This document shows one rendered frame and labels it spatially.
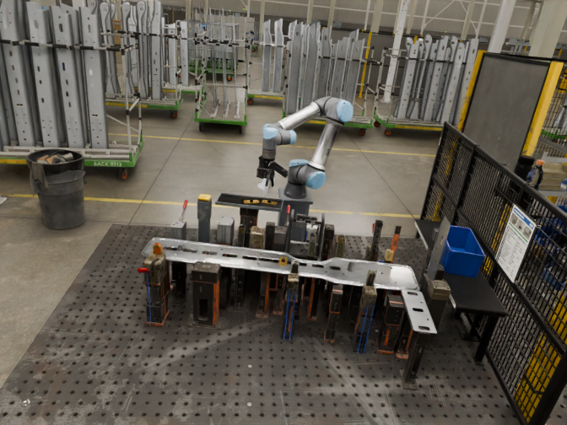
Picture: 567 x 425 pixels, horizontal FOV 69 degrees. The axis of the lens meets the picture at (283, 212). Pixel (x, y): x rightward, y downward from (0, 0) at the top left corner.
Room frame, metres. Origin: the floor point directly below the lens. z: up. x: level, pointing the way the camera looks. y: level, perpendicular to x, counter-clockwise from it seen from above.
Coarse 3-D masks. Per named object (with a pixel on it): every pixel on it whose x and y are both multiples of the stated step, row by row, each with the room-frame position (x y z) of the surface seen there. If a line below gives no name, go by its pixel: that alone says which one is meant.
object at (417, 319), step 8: (408, 296) 1.58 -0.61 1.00; (416, 296) 1.59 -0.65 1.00; (408, 304) 1.52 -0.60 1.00; (416, 304) 1.52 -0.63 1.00; (424, 304) 1.53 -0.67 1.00; (408, 312) 1.46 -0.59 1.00; (416, 312) 1.47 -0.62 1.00; (424, 312) 1.47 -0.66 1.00; (416, 320) 1.41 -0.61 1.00; (424, 320) 1.41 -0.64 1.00; (432, 320) 1.42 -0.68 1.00; (416, 328) 1.36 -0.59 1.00; (432, 328) 1.37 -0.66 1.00
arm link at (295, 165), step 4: (292, 160) 2.43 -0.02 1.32; (296, 160) 2.43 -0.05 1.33; (300, 160) 2.43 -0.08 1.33; (304, 160) 2.43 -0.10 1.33; (292, 164) 2.39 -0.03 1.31; (296, 164) 2.37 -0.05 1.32; (300, 164) 2.37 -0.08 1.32; (304, 164) 2.38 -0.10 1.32; (292, 168) 2.39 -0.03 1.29; (296, 168) 2.37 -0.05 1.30; (300, 168) 2.35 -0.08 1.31; (292, 172) 2.38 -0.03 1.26; (296, 172) 2.35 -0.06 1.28; (288, 176) 2.42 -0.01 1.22; (292, 176) 2.38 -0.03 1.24; (296, 176) 2.35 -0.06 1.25; (292, 180) 2.38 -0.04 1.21; (296, 180) 2.37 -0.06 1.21
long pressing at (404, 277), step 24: (168, 240) 1.87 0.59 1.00; (240, 264) 1.71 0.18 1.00; (264, 264) 1.73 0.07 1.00; (288, 264) 1.75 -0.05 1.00; (312, 264) 1.78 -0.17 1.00; (336, 264) 1.80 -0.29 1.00; (360, 264) 1.82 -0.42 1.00; (384, 264) 1.84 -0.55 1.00; (384, 288) 1.63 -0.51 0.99; (408, 288) 1.64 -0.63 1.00
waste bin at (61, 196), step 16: (32, 160) 3.71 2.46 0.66; (48, 160) 3.62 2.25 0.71; (64, 160) 3.76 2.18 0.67; (80, 160) 3.72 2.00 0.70; (32, 176) 3.50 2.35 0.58; (48, 176) 3.51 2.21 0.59; (64, 176) 3.57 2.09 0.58; (80, 176) 3.72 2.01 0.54; (48, 192) 3.53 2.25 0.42; (64, 192) 3.58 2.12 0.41; (80, 192) 3.73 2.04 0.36; (48, 208) 3.55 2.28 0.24; (64, 208) 3.57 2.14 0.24; (80, 208) 3.71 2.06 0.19; (48, 224) 3.57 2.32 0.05; (64, 224) 3.57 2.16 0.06; (80, 224) 3.70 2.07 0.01
